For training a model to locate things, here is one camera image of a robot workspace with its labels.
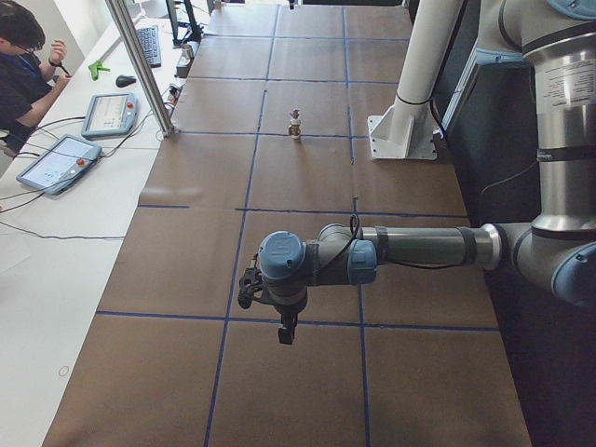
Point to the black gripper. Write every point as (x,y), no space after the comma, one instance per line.
(287,313)

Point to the white PPR pipe fitting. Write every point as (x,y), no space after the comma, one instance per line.
(295,133)

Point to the chrome angle valve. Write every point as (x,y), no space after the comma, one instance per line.
(295,118)

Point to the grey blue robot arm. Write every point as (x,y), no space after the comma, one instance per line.
(556,250)

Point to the near teach pendant tablet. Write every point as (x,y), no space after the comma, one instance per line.
(68,159)

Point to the teach pendant tablet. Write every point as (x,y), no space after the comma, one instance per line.
(68,159)
(110,115)

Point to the far teach pendant tablet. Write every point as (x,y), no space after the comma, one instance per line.
(110,115)

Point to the black computer mouse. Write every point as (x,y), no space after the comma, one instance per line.
(123,81)

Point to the black keyboard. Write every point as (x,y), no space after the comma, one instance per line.
(150,44)

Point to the green plastic clamp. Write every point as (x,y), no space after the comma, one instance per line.
(95,68)

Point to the seated person in black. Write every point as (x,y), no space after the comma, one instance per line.
(29,86)

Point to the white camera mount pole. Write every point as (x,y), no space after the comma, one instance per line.
(406,129)

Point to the aluminium frame post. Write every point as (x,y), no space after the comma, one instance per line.
(127,30)

